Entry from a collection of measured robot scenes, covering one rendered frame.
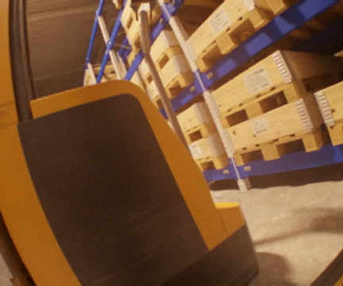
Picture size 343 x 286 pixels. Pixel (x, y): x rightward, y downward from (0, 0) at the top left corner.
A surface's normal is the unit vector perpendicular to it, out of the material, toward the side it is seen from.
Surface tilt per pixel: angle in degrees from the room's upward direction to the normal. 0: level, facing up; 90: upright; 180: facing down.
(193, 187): 90
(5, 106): 90
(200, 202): 90
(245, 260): 90
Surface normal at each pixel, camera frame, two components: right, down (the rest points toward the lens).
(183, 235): 0.44, -0.21
